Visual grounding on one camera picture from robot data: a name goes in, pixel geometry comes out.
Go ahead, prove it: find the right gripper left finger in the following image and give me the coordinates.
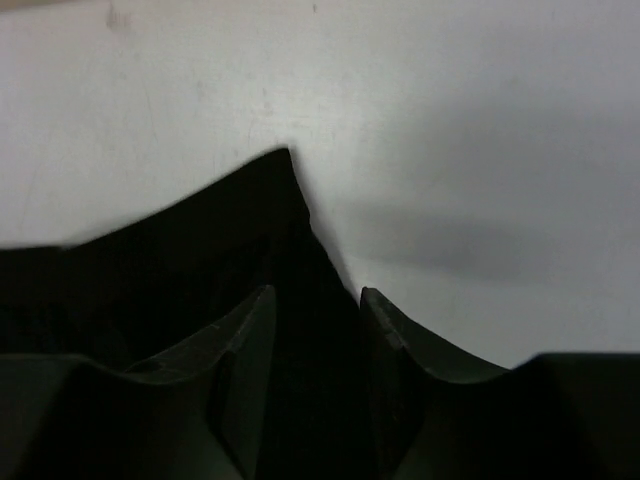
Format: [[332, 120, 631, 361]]
[[1, 286, 276, 479]]

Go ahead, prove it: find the black underwear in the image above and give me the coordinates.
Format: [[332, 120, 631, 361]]
[[1, 148, 378, 479]]

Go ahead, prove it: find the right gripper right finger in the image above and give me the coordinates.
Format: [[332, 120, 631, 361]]
[[360, 288, 639, 479]]

